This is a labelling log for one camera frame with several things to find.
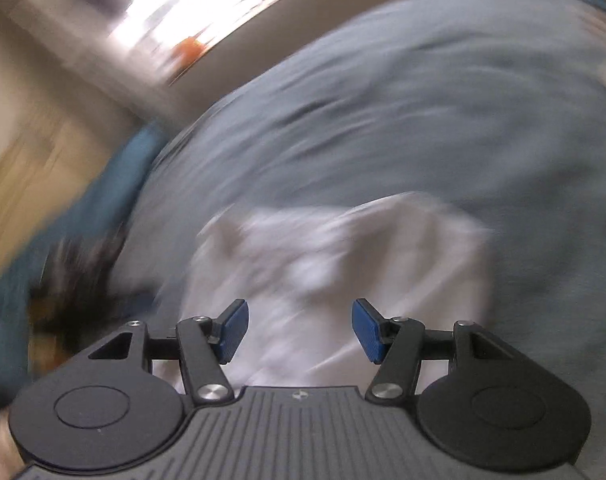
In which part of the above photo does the grey curtain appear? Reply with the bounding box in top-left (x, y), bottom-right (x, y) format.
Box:
top-left (13, 0), bottom-right (184, 126)

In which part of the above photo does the black white plaid shirt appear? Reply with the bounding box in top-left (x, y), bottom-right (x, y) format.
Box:
top-left (30, 230), bottom-right (154, 356)

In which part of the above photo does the cream carved headboard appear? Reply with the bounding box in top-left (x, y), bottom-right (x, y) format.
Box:
top-left (0, 125), bottom-right (109, 281)

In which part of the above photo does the orange bag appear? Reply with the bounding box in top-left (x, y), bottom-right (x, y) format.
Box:
top-left (173, 37), bottom-right (206, 68)

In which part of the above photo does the grey bed blanket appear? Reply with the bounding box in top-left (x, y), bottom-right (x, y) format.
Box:
top-left (108, 0), bottom-right (606, 461)

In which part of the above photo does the blue pillow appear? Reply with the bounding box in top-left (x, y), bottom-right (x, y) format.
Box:
top-left (0, 125), bottom-right (169, 401)

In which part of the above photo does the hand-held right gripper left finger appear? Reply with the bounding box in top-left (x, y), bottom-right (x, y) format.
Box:
top-left (87, 298), bottom-right (249, 406)

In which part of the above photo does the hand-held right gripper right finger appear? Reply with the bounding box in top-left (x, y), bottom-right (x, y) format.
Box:
top-left (352, 298), bottom-right (514, 403)

